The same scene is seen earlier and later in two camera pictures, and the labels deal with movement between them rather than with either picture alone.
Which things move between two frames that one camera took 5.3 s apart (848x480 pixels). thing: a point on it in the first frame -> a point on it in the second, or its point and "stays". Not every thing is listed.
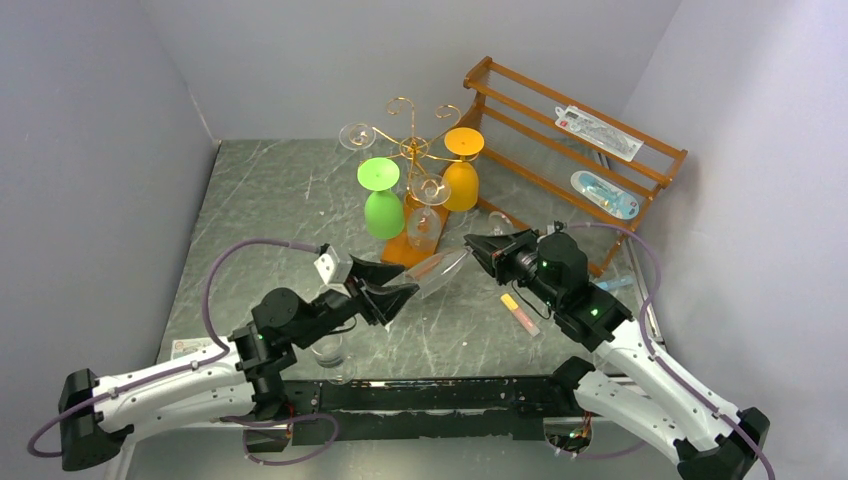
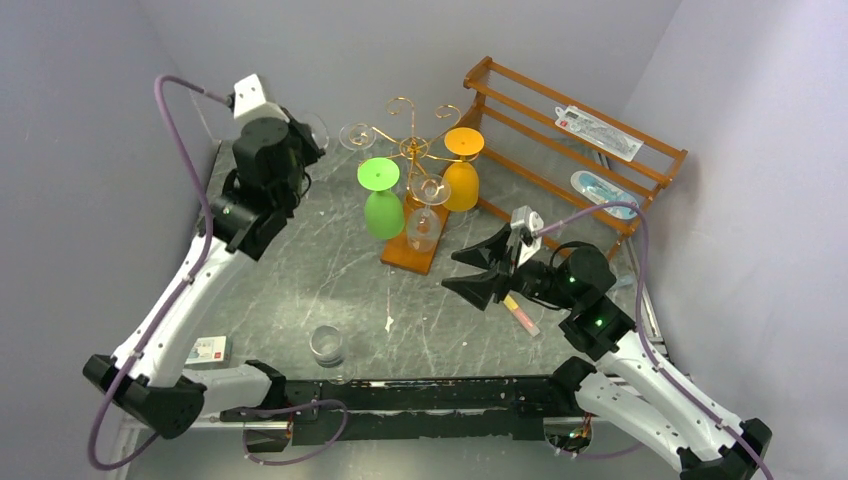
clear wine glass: (427, 272) -> (318, 127)
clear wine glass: (357, 135) stays
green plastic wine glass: (383, 212) stays
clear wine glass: (424, 223) stays
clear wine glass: (329, 352) stays
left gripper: (376, 302) -> (305, 134)
